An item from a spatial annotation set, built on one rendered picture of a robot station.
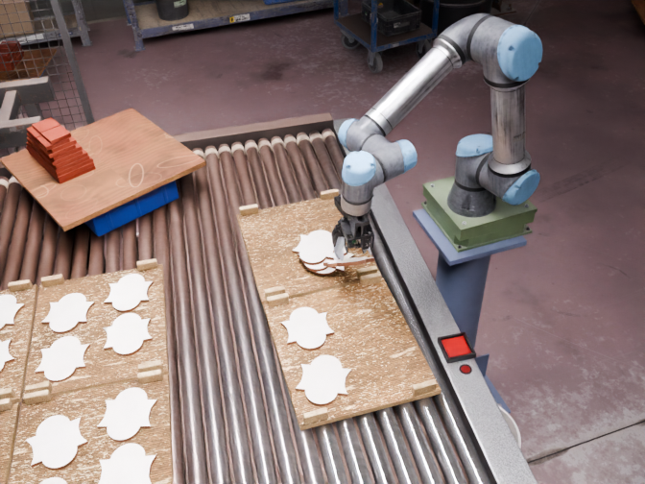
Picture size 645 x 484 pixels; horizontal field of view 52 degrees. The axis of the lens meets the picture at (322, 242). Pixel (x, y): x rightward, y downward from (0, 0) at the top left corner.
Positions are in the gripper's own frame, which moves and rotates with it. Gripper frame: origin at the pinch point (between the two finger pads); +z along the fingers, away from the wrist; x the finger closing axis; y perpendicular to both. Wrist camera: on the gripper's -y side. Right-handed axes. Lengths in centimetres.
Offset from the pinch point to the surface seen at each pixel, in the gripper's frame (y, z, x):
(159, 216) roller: -47, 23, -50
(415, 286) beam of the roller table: 7.0, 13.6, 17.7
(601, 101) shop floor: -189, 144, 239
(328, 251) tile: -8.8, 9.8, -3.5
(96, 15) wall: -447, 185, -90
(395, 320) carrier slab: 18.8, 9.3, 7.4
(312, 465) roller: 52, 5, -24
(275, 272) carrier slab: -8.5, 14.2, -19.4
